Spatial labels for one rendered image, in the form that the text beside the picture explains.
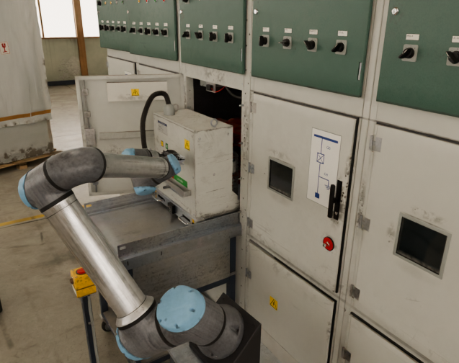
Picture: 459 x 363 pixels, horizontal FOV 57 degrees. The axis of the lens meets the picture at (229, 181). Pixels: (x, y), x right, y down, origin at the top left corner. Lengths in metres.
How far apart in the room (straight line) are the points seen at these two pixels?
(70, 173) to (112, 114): 1.35
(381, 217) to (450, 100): 0.46
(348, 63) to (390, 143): 0.32
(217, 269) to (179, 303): 1.00
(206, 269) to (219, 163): 0.58
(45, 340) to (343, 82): 2.37
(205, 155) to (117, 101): 0.78
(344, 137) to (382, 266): 0.48
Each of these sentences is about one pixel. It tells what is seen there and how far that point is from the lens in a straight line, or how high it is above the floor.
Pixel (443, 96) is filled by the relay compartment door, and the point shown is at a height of 1.70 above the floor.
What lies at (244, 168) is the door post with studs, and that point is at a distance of 2.17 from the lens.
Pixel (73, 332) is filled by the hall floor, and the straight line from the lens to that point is 3.07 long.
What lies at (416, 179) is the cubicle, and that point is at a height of 1.44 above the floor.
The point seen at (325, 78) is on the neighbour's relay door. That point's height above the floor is 1.70.
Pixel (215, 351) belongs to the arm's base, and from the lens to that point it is 1.54.
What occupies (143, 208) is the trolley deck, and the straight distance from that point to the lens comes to 2.55.
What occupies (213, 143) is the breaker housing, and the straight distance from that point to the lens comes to 2.12.
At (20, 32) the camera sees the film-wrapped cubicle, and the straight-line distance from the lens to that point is 6.11.
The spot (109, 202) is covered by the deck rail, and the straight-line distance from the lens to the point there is 2.57.
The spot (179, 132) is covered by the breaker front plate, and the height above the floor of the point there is 1.35.
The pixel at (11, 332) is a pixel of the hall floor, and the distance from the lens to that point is 3.21.
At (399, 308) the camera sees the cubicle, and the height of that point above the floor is 0.96.
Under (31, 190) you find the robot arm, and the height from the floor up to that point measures 1.41.
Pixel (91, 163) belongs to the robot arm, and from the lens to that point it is 1.37.
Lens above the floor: 1.91
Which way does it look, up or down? 21 degrees down
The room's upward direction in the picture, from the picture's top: straight up
